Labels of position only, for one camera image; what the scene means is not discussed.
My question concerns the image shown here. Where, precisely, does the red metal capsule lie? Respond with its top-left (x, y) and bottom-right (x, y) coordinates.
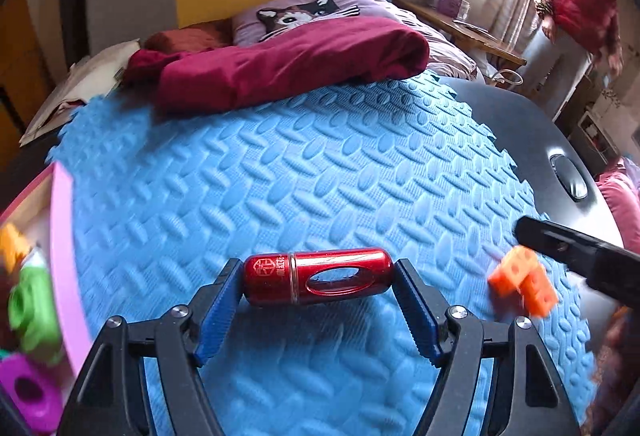
top-left (243, 248), bottom-right (394, 307)

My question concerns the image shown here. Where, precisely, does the magenta plastic spool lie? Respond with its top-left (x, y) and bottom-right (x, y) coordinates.
top-left (1, 354), bottom-right (63, 435)

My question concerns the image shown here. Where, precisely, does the right hand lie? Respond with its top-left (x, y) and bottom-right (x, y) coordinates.
top-left (582, 306), bottom-right (639, 435)

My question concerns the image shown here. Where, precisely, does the pink cloth pile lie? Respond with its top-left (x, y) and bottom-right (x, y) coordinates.
top-left (597, 156), bottom-right (640, 254)

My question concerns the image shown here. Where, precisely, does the blue foam puzzle mat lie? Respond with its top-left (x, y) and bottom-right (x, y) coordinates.
top-left (49, 76), bottom-right (563, 435)

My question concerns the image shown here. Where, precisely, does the pink edged white tray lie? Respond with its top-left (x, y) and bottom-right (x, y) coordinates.
top-left (1, 162), bottom-right (92, 435)

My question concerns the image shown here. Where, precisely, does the yellow orange small toy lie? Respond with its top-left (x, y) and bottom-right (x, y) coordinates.
top-left (0, 222), bottom-right (32, 274)

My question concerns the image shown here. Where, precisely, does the wicker basket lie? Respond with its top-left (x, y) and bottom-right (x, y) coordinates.
top-left (488, 69), bottom-right (524, 90)

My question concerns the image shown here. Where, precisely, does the maroon folded blanket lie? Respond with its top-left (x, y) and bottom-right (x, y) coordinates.
top-left (122, 17), bottom-right (430, 114)

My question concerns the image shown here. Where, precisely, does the pink striped duvet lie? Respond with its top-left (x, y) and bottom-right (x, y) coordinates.
top-left (375, 0), bottom-right (485, 83)

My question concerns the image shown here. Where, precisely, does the beige bag on bed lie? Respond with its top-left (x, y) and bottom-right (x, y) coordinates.
top-left (18, 40), bottom-right (140, 148)

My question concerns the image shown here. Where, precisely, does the person in red sweater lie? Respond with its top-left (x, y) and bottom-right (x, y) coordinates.
top-left (518, 0), bottom-right (624, 120)

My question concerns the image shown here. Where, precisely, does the wooden side table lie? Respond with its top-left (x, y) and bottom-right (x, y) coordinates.
top-left (393, 0), bottom-right (526, 69)

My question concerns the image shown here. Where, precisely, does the pink cat pillow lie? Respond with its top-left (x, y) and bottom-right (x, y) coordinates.
top-left (232, 0), bottom-right (397, 46)

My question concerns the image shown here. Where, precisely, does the purple box on table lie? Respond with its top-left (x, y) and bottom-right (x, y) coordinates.
top-left (436, 0), bottom-right (470, 21)

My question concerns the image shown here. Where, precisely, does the black rolled yoga mat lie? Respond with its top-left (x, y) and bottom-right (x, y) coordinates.
top-left (58, 0), bottom-right (89, 69)

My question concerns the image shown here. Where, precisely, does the orange cube block chain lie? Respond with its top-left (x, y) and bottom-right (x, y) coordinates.
top-left (487, 244), bottom-right (560, 318)

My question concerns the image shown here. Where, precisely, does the green white toy camera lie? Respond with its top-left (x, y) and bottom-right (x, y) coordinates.
top-left (8, 246), bottom-right (63, 367)

